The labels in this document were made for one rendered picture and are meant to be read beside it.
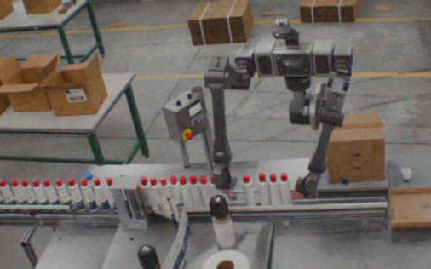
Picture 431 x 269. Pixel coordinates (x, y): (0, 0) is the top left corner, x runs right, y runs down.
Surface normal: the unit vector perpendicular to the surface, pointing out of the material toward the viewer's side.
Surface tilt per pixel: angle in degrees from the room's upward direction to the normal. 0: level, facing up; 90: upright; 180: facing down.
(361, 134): 0
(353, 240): 0
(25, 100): 90
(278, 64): 90
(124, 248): 0
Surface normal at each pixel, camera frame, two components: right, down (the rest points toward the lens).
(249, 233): -0.17, -0.83
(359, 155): -0.14, 0.56
